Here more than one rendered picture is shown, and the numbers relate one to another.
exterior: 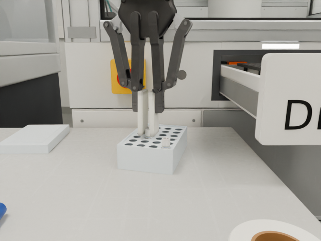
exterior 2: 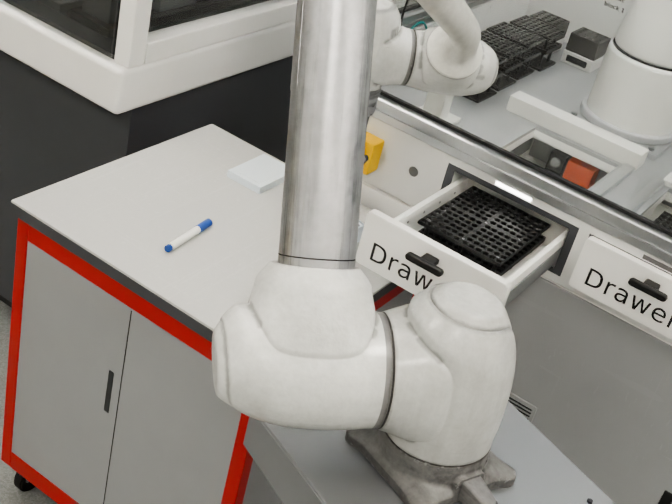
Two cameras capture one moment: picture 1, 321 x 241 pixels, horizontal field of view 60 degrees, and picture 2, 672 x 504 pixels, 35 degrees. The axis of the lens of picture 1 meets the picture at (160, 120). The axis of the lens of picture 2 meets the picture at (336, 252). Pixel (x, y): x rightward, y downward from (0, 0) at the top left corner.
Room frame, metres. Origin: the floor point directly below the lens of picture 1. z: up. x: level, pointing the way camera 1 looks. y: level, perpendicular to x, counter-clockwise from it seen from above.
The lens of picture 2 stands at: (-1.17, -0.86, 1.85)
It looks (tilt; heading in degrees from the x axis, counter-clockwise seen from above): 32 degrees down; 28
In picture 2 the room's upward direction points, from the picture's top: 15 degrees clockwise
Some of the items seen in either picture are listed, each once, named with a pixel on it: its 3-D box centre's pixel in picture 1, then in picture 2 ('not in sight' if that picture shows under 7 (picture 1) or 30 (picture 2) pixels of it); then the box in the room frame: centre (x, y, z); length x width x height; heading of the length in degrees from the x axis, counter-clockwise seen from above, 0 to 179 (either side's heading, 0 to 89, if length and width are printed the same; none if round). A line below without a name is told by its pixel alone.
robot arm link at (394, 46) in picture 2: not in sight; (374, 42); (0.43, 0.01, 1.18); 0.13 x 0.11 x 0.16; 131
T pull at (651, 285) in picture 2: not in sight; (650, 287); (0.60, -0.58, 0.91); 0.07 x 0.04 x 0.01; 91
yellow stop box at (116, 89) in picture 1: (128, 76); (361, 151); (0.60, 0.07, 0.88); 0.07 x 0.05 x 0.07; 91
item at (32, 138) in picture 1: (37, 137); (261, 173); (0.51, 0.24, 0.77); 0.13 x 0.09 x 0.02; 2
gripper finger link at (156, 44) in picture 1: (157, 53); not in sight; (0.42, 0.00, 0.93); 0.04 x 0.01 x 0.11; 165
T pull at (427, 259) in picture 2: not in sight; (427, 261); (0.31, -0.27, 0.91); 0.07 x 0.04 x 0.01; 91
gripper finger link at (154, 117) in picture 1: (154, 112); not in sight; (0.42, 0.01, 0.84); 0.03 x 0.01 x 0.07; 165
